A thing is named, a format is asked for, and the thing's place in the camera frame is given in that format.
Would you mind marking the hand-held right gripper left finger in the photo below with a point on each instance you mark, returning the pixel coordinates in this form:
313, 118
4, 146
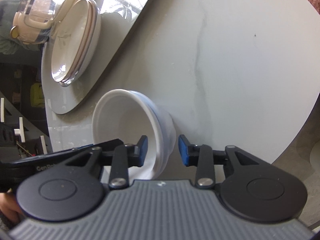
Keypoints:
142, 152

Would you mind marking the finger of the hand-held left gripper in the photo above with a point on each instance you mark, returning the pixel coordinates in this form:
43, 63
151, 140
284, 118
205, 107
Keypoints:
100, 145

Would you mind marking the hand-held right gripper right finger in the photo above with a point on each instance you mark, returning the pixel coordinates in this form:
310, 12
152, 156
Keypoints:
183, 152

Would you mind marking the plain white bowl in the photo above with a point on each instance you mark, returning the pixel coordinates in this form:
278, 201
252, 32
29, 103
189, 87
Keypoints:
120, 120

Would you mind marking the large white floral bowl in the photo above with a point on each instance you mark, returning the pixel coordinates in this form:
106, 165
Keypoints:
67, 42

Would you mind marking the white plate brown rim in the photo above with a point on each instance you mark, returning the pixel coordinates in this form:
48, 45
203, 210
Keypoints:
88, 33

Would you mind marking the person's left hand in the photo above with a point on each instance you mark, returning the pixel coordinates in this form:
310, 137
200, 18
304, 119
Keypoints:
8, 206

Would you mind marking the white plastic rack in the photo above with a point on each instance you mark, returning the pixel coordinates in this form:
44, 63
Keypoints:
22, 130

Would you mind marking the glass turntable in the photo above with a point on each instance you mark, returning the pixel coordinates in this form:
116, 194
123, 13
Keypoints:
112, 25

